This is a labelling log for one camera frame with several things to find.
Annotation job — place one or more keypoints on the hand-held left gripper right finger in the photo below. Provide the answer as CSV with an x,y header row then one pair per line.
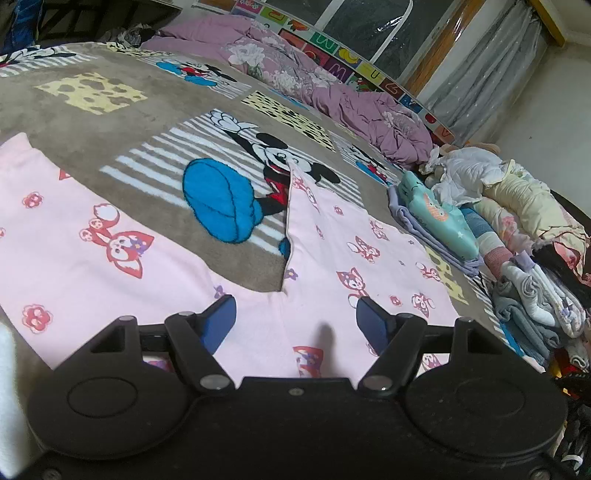
x,y
373,326

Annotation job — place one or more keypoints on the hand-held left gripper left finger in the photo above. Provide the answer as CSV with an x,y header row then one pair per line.
x,y
220,321

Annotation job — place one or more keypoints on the pink fox print pants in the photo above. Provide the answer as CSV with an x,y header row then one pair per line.
x,y
69,277

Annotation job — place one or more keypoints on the blue grey folded clothes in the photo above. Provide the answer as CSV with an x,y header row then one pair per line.
x,y
521,327

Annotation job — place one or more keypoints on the grey crumpled clothes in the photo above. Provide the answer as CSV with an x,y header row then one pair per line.
x,y
131,37

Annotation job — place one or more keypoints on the lavender folded cloth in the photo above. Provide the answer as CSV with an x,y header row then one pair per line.
x,y
415,226

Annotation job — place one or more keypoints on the teal cartoon pillow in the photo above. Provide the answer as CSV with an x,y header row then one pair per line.
x,y
438,217

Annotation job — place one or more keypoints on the pink patterned rolled cloth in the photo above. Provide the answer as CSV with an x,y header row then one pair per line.
x,y
497,256

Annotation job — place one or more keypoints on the white and grey folded garment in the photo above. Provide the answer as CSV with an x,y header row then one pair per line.
x,y
549,295

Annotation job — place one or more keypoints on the white crumpled garment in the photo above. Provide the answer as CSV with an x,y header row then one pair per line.
x,y
466,173

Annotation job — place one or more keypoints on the black cloth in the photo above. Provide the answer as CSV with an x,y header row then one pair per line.
x,y
556,258

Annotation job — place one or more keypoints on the cartoon mouse printed blanket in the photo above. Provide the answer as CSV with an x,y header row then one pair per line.
x,y
138,134

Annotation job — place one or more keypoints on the purple floral quilt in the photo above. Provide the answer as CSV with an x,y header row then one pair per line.
x,y
360,110

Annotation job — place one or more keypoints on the colourful dark clutter pile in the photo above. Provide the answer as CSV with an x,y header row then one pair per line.
x,y
575,406

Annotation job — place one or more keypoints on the white fluffy cloth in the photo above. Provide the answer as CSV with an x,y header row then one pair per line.
x,y
11,397

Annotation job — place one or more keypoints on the colourful alphabet foam panel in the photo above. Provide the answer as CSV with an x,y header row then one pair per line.
x,y
365,69

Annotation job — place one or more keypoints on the grey sheer curtain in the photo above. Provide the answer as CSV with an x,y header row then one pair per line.
x,y
489,78

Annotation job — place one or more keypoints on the dark furniture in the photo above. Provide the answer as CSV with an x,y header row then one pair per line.
x,y
69,18

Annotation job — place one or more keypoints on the yellow wooden beam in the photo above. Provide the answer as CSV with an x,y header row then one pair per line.
x,y
554,21

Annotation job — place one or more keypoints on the window with white frame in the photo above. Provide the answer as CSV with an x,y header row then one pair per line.
x,y
360,23

